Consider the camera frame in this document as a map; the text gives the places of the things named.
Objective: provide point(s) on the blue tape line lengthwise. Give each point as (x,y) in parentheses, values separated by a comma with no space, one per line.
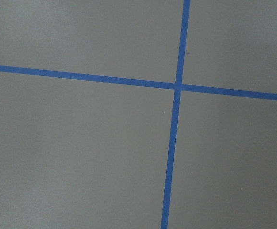
(175,115)

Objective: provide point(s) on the blue tape line crosswise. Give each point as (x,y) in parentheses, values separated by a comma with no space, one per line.
(137,82)

